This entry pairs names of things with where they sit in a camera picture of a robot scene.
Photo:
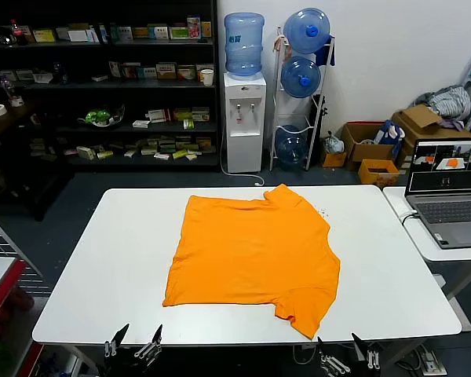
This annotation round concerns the open brown cardboard box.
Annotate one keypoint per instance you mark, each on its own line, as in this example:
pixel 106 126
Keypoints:
pixel 369 153

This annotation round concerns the plain white carton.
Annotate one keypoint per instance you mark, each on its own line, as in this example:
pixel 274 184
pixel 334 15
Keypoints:
pixel 77 35

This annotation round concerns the white paper cup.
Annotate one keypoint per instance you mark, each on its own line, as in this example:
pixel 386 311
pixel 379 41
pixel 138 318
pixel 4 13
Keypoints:
pixel 207 77

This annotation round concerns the pile of striped clothes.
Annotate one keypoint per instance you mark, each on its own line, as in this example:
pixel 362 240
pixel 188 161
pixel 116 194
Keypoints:
pixel 451 100

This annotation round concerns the large brown cardboard box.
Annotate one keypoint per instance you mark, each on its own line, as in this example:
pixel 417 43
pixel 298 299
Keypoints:
pixel 420 118

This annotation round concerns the white water dispenser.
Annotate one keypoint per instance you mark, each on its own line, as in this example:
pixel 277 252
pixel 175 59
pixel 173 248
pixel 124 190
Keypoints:
pixel 243 149

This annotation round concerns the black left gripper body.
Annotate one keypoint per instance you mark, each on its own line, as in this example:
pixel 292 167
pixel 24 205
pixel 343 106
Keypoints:
pixel 129 365

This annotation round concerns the grey laptop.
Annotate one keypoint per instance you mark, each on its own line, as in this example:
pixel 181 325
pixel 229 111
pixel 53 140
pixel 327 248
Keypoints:
pixel 447 212

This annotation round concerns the small orange cardboard box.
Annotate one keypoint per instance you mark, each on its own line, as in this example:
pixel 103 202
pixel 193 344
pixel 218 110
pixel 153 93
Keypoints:
pixel 377 178

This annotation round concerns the white side table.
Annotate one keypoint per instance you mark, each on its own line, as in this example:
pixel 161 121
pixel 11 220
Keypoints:
pixel 416 235

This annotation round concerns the empty blue water jug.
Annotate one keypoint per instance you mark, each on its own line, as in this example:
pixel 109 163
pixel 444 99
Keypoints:
pixel 291 149

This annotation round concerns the yellow medicine carton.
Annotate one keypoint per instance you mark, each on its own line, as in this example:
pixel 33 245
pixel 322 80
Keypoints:
pixel 44 35

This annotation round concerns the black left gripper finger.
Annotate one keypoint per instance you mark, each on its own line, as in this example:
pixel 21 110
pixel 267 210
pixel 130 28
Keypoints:
pixel 117 341
pixel 152 342

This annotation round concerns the white carton red print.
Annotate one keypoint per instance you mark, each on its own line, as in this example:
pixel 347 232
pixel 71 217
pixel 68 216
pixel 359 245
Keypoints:
pixel 157 116

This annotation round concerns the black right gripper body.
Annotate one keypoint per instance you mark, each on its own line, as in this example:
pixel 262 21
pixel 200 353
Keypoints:
pixel 353 373

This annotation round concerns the blue and white bag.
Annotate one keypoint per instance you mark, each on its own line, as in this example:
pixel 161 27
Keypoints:
pixel 388 135

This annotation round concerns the small yellow cardboard box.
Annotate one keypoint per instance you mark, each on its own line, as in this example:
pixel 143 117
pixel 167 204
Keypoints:
pixel 334 160

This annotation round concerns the bowl with green packets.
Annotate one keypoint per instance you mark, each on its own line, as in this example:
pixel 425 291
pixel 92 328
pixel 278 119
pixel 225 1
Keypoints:
pixel 98 116

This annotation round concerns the blue water jug with label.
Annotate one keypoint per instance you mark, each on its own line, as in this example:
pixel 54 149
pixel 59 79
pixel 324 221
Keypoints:
pixel 243 47

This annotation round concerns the pink rag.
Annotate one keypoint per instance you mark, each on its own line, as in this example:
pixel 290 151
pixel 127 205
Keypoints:
pixel 278 44

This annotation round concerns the white power strip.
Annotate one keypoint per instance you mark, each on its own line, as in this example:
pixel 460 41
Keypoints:
pixel 431 361

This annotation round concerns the black tripod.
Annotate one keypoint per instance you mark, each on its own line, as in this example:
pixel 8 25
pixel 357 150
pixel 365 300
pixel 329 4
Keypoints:
pixel 318 118

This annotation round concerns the clear plastic bag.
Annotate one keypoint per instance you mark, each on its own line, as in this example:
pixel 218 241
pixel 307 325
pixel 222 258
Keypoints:
pixel 333 143

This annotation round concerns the red edged white cart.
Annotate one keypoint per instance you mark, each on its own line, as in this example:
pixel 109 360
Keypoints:
pixel 0 282

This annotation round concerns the cola bottle red label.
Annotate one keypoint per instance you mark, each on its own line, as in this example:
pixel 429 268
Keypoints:
pixel 17 33

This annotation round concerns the flat white carton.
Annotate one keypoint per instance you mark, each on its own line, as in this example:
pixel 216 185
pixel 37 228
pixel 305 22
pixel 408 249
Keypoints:
pixel 141 124

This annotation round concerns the orange t-shirt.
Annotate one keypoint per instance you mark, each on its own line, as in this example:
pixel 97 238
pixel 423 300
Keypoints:
pixel 251 251

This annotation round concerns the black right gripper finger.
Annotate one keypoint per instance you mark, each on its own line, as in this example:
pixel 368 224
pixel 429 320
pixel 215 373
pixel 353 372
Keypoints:
pixel 331 359
pixel 367 355

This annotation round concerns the black shelf unit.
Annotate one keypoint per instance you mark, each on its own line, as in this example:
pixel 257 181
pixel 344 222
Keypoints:
pixel 102 84

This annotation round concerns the pink colourful carton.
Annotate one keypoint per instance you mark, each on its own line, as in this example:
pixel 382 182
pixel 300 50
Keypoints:
pixel 194 27

